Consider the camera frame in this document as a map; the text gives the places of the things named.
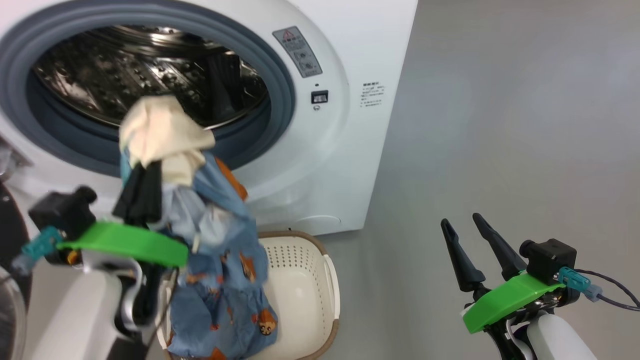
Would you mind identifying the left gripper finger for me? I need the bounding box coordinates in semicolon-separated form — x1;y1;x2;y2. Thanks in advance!
141;160;164;226
112;167;144;224

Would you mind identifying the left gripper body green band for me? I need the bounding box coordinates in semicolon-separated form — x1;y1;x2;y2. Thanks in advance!
55;220;190;269

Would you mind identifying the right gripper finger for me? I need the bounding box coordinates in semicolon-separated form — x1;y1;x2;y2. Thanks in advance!
472;212;528;281
440;218;486;294

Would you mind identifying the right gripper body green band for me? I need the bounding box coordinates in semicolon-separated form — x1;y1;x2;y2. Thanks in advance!
460;272;567;335

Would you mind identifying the pale blue garment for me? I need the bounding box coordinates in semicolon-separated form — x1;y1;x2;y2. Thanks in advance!
161;181;237;252

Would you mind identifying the cream garment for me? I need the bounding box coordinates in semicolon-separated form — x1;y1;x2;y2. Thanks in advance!
118;95;216;187

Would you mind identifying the blue fox-print garment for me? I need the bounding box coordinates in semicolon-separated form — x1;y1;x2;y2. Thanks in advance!
166;152;279;360

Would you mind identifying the black round glass washer door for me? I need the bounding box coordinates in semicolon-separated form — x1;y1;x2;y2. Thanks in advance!
0;135;34;360

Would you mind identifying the metal door hinge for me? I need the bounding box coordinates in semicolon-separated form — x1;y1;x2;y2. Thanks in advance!
0;139;27;177

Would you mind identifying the white front-load washing machine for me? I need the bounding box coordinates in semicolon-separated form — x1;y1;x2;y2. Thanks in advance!
0;0;419;237

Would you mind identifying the grey rubber door gasket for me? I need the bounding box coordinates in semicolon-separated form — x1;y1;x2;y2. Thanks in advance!
0;0;297;179

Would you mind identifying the cream perforated laundry basket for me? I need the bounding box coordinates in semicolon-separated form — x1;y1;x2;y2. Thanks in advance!
157;230;341;360

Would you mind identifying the steel washer drum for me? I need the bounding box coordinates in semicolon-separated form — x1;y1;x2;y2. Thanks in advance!
32;25;271;132

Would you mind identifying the round white filter cover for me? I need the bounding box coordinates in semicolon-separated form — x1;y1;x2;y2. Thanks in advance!
294;214;342;234

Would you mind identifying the grey warning sticker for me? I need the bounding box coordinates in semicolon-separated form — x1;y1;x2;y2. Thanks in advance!
272;26;324;79

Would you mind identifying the teal-plug right camera cable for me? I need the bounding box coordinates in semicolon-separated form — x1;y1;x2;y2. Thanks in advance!
557;266;640;312

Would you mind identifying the teal-plug camera cable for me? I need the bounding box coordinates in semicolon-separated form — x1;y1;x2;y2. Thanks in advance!
557;266;640;312
11;225;64;274

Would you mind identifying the teal-plug left camera cable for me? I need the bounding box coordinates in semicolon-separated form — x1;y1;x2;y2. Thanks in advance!
11;225;64;274

